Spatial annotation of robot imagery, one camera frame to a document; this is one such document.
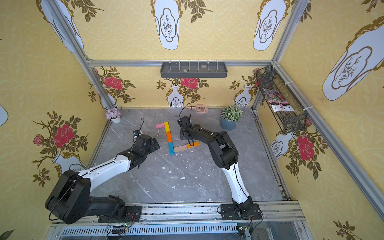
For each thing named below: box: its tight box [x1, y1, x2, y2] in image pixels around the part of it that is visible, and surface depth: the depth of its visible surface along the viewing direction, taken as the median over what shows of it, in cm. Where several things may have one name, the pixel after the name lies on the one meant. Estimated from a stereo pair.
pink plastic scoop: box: [191, 104, 209, 114], surface depth 124 cm
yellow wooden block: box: [163, 121, 171, 132], surface depth 112 cm
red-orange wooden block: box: [166, 131, 173, 143], surface depth 105 cm
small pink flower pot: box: [105, 107, 122, 124], surface depth 108 cm
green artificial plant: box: [220, 104, 244, 122], surface depth 99 cm
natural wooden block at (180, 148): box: [174, 145, 188, 153], surface depth 100 cm
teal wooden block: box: [168, 142, 175, 155], surface depth 100 cm
